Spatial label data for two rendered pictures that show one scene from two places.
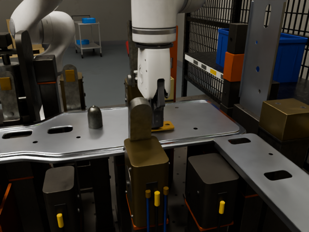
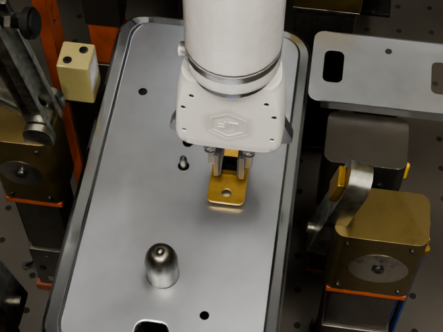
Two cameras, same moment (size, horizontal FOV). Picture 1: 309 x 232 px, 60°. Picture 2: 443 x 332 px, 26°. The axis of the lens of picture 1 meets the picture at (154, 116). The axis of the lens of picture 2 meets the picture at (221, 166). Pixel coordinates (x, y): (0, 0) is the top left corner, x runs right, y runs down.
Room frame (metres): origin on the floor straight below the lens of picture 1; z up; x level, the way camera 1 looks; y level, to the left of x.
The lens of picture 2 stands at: (0.34, 0.49, 1.85)
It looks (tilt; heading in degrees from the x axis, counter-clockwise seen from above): 58 degrees down; 293
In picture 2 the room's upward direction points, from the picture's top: straight up
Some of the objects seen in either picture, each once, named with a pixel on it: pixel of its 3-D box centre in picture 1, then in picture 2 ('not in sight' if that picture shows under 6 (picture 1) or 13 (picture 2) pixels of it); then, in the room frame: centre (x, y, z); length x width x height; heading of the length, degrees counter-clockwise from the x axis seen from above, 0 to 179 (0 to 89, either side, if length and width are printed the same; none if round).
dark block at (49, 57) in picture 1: (55, 126); not in sight; (0.73, 0.30, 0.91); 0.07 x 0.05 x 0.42; 14
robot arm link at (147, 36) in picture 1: (153, 35); (230, 49); (0.54, 0.00, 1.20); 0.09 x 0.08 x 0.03; 14
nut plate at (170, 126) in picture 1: (154, 124); (230, 166); (0.54, 0.00, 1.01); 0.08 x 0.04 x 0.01; 104
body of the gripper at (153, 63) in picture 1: (154, 66); (232, 92); (0.54, 0.00, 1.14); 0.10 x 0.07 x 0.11; 14
